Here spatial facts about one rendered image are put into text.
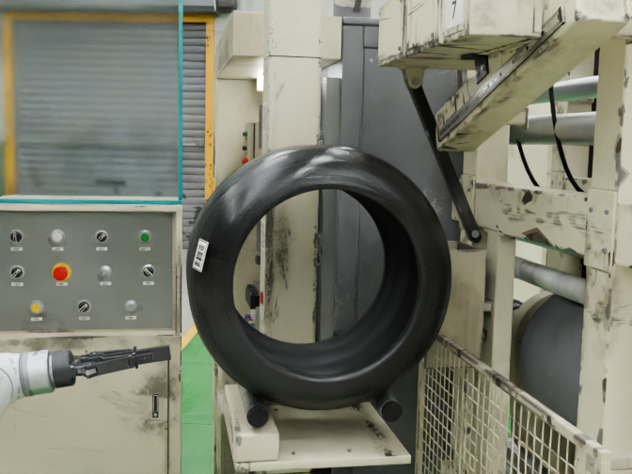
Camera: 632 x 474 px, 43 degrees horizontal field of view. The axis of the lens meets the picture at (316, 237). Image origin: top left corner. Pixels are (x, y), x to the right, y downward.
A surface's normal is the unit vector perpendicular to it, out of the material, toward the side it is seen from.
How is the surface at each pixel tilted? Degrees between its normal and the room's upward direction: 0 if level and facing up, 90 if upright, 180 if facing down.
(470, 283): 90
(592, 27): 162
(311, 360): 80
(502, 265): 90
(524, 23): 90
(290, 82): 90
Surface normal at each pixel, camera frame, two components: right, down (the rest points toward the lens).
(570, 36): 0.04, 0.98
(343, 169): 0.20, -0.07
